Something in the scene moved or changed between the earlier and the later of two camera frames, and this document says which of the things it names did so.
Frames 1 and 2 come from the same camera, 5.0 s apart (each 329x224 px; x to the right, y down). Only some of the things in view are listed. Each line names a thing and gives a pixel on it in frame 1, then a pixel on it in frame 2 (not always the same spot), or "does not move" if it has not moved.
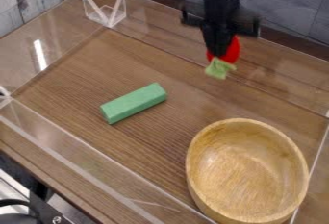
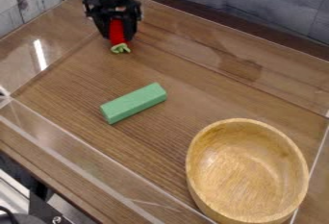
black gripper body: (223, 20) -> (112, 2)
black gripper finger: (216, 35) -> (131, 27)
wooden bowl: (247, 172) does not move
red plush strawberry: (221, 64) -> (118, 40)
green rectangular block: (135, 102) does not move
